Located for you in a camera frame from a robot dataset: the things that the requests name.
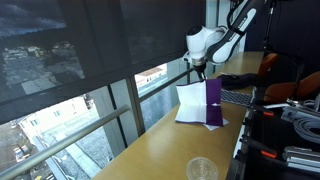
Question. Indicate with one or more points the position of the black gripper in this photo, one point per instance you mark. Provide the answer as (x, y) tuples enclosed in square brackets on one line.
[(199, 68)]

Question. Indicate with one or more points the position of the white and purple cloth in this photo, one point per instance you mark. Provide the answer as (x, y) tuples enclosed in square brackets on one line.
[(213, 100)]

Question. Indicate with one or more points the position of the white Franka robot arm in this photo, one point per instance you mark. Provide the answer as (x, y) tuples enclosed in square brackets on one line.
[(226, 40)]

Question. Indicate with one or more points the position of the black cloth bag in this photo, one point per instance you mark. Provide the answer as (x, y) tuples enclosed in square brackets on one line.
[(240, 81)]

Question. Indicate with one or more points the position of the grey computer keyboard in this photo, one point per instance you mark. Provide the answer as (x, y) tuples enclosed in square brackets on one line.
[(237, 98)]

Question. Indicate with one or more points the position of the medium steel handrail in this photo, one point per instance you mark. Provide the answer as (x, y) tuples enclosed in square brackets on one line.
[(160, 87)]

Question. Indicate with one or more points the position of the loose white paper sheet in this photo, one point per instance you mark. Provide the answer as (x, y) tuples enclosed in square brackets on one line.
[(224, 122)]

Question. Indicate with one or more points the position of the narrow dark roller blind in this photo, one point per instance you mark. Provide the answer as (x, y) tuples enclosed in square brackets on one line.
[(160, 30)]

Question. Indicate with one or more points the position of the small orange office chair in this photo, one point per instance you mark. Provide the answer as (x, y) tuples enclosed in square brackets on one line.
[(268, 63)]

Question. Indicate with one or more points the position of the large orange office chair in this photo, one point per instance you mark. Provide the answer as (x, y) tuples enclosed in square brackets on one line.
[(283, 91)]

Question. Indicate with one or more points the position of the black tripod pole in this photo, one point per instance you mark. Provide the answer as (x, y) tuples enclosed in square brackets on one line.
[(269, 23)]

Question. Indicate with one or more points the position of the clear plastic cup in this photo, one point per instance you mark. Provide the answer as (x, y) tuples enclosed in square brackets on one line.
[(201, 169)]

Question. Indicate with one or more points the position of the aluminium extrusion rails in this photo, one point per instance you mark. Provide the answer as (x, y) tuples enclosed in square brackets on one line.
[(301, 159)]

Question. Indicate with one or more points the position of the long steel handrail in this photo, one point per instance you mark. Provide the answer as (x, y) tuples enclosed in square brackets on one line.
[(66, 141)]

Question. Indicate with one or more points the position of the wide dark roller blind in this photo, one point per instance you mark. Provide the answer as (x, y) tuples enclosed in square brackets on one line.
[(50, 50)]

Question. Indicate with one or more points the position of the grey metal bracket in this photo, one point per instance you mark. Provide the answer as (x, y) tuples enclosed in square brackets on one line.
[(295, 114)]

